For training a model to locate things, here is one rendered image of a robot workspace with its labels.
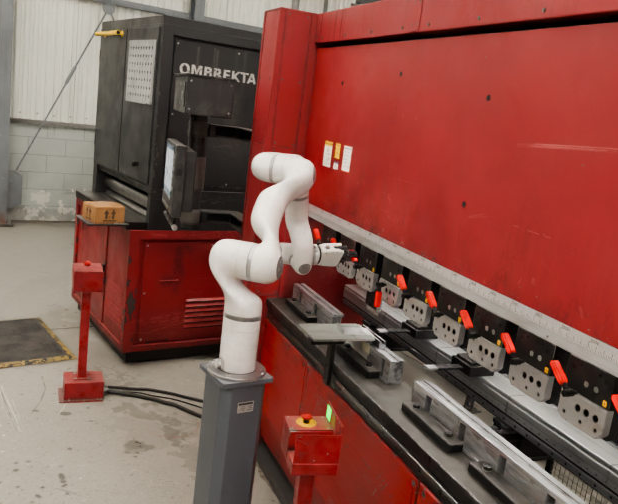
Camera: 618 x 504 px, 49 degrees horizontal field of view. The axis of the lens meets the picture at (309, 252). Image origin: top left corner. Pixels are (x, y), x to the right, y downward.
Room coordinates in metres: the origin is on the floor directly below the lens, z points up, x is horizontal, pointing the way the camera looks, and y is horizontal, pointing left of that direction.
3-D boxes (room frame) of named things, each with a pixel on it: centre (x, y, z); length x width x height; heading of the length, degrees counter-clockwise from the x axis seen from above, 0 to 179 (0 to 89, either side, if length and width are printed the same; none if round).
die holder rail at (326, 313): (3.15, -0.07, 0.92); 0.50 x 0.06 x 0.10; 23
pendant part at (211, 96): (3.61, 0.66, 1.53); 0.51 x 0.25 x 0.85; 19
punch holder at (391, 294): (2.48, -0.35, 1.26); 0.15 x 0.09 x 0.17; 23
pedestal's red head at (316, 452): (2.16, -0.09, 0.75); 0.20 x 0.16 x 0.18; 14
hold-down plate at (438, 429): (2.07, -0.47, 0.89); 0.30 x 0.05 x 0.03; 23
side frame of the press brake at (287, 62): (3.61, -0.06, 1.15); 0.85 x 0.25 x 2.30; 113
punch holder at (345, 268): (2.85, -0.19, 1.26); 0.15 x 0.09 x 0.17; 23
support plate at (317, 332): (2.59, -0.15, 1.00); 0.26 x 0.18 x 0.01; 113
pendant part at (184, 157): (3.53, 0.72, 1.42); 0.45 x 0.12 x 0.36; 19
